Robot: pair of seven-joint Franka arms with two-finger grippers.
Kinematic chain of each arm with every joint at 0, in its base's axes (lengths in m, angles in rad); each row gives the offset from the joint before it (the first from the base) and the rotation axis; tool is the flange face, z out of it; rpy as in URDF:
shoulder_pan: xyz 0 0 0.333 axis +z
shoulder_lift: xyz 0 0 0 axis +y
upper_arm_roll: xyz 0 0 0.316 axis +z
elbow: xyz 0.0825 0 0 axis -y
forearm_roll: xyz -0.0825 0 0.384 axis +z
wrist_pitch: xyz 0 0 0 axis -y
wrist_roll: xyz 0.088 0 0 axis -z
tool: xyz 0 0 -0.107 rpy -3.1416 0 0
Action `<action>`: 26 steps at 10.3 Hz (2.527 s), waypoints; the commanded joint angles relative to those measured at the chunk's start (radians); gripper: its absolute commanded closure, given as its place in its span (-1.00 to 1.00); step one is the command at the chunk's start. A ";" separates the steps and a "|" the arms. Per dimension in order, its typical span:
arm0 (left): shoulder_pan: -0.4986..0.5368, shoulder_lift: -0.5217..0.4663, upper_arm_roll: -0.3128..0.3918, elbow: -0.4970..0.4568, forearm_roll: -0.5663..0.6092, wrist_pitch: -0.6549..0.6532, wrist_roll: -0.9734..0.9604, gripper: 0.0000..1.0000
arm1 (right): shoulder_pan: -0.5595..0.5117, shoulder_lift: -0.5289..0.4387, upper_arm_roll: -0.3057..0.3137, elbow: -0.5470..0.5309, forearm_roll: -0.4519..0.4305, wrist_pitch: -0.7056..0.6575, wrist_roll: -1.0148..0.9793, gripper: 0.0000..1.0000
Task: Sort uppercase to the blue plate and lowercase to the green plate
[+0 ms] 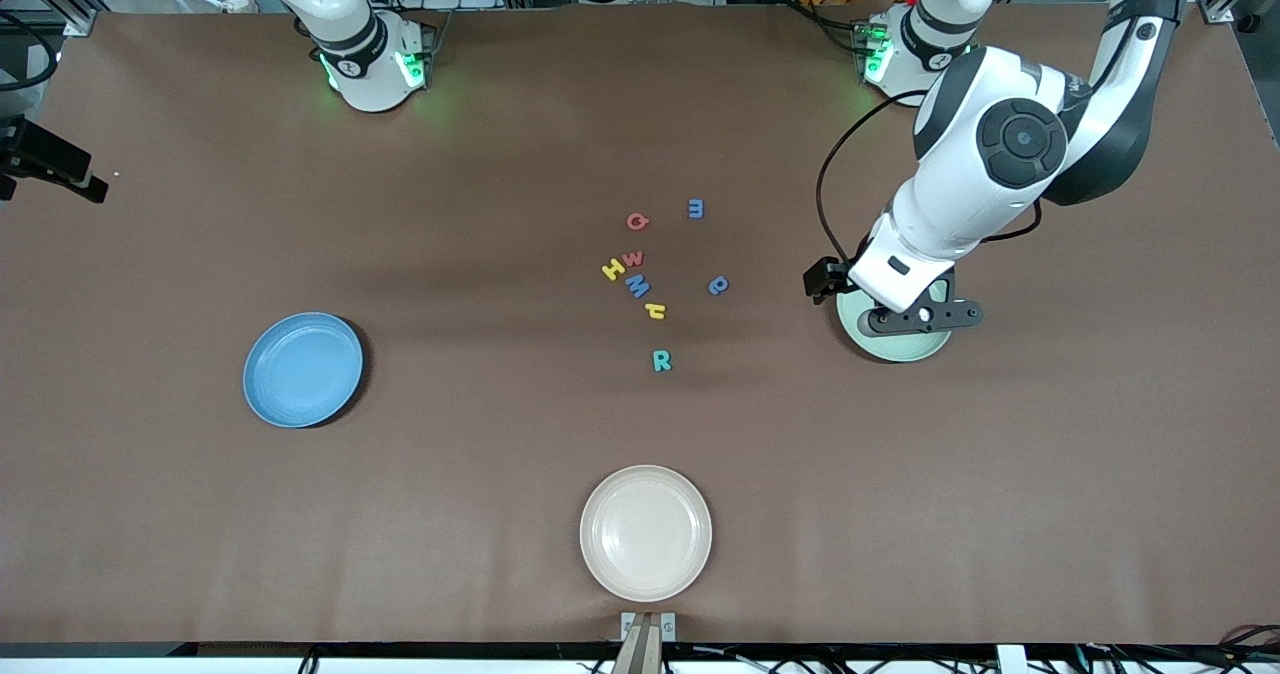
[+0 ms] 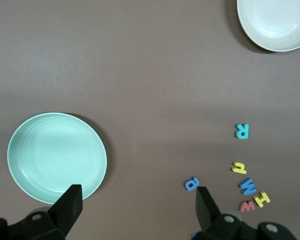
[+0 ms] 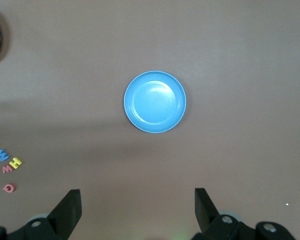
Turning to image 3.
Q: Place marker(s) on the yellow foam letter H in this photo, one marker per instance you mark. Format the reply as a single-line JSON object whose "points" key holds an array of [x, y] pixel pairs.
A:
{"points": [[15, 163]]}

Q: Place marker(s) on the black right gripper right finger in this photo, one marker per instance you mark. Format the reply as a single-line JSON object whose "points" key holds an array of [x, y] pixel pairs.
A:
{"points": [[207, 215]]}

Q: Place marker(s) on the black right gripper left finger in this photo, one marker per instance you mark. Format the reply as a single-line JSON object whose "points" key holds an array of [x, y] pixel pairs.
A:
{"points": [[65, 215]]}

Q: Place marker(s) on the blue foam uppercase M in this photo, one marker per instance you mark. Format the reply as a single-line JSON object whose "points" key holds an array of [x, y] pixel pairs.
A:
{"points": [[2, 155]]}

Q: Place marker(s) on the blue plate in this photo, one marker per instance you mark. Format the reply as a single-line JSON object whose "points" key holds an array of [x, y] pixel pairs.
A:
{"points": [[155, 101]]}

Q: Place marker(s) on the pink foam letter w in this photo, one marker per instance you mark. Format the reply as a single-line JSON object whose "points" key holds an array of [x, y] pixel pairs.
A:
{"points": [[7, 170]]}

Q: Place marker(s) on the red foam letter Q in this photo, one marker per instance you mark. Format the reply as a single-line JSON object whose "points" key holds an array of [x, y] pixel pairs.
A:
{"points": [[12, 188]]}

